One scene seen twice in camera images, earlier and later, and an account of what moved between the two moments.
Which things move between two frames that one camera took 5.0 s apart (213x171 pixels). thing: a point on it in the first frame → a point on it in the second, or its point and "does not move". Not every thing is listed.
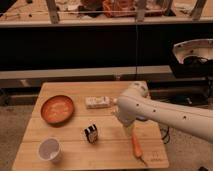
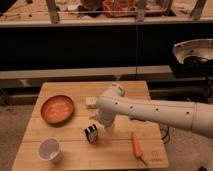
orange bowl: x=56 y=110 does not move
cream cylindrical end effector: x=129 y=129 → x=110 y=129
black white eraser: x=92 y=133 does not move
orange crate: x=119 y=5 does not move
